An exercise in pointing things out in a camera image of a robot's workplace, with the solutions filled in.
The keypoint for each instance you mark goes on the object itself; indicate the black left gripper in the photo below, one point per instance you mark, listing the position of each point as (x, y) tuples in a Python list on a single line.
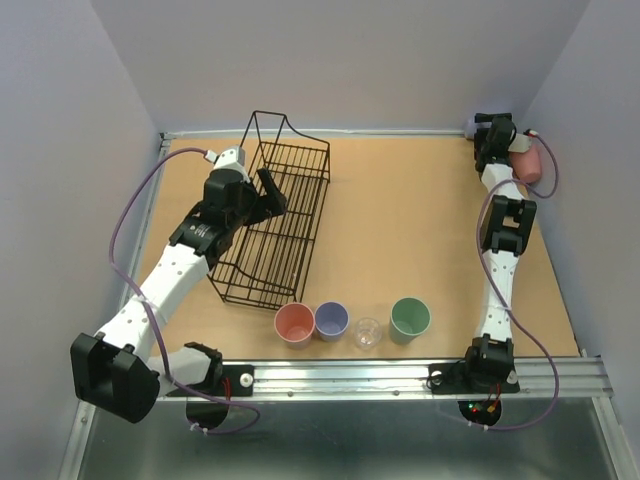
[(256, 197)]

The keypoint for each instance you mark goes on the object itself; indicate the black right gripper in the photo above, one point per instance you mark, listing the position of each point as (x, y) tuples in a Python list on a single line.
[(492, 118)]

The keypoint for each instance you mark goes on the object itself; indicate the large purple cup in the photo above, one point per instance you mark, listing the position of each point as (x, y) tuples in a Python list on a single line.
[(470, 129)]

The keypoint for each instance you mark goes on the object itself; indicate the black wire dish rack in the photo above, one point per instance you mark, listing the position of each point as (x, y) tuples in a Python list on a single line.
[(268, 264)]

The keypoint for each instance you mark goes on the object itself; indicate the pink cup back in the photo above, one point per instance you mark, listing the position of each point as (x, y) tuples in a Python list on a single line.
[(527, 166)]

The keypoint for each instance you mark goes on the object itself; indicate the pink cup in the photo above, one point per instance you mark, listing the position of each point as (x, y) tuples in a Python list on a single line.
[(295, 324), (527, 166)]

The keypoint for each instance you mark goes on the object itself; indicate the green cup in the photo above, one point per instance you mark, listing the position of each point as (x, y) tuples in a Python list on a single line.
[(409, 318)]

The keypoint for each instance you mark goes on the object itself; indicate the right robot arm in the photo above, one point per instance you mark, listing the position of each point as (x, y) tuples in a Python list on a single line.
[(502, 235)]

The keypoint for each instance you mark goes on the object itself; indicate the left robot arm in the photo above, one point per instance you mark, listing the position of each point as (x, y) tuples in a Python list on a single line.
[(114, 369)]

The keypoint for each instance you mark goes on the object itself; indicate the pink cup front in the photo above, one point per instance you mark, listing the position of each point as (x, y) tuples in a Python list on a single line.
[(295, 324)]

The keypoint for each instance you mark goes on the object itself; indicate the small purple cup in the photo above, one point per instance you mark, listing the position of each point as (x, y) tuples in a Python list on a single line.
[(331, 321)]

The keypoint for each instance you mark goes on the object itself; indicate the clear glass cup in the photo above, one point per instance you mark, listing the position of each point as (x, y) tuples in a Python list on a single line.
[(367, 333)]

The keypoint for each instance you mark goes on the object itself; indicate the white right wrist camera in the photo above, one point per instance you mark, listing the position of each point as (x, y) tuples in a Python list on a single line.
[(522, 142)]

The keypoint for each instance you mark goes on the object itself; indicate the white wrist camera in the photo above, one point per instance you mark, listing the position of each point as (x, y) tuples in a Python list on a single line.
[(522, 142), (232, 158)]

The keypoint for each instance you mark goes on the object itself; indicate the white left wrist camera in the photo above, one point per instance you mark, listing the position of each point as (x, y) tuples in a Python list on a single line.
[(232, 158)]

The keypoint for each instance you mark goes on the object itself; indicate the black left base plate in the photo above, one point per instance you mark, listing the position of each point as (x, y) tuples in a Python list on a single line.
[(234, 380)]

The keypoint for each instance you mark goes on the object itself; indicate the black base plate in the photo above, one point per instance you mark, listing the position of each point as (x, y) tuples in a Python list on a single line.
[(234, 380), (450, 378)]

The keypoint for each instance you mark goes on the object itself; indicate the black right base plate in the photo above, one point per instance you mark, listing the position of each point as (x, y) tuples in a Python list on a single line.
[(450, 378)]

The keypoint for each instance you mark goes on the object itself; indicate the aluminium mounting rail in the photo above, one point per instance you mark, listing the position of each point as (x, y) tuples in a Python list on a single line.
[(376, 380)]

